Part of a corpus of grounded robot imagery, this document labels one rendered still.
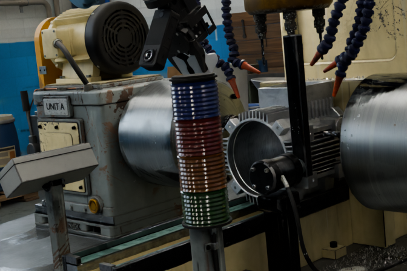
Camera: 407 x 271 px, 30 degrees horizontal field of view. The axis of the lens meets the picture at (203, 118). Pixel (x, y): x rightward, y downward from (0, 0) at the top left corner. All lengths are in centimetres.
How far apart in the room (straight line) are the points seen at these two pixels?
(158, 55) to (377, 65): 53
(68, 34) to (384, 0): 78
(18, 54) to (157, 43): 689
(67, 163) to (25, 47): 689
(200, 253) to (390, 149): 44
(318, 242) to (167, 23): 53
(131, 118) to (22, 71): 655
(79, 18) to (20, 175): 66
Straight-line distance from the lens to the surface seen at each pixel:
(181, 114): 92
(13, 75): 817
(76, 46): 194
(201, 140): 92
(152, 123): 166
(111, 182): 179
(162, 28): 137
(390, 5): 166
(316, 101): 155
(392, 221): 162
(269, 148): 163
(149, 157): 168
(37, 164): 140
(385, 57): 167
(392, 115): 128
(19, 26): 827
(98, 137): 179
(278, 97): 153
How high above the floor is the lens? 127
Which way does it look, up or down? 6 degrees down
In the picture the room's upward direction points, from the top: 5 degrees counter-clockwise
